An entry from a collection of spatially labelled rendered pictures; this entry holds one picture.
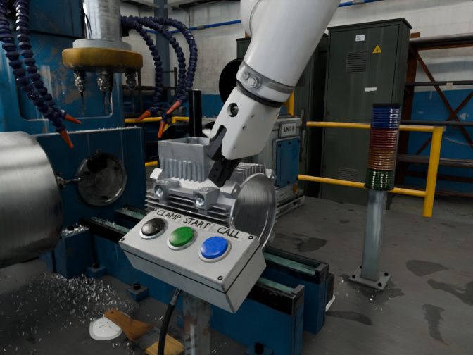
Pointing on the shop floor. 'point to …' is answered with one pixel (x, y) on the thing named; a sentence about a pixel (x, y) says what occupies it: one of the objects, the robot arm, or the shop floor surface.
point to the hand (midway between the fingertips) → (220, 173)
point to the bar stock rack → (435, 42)
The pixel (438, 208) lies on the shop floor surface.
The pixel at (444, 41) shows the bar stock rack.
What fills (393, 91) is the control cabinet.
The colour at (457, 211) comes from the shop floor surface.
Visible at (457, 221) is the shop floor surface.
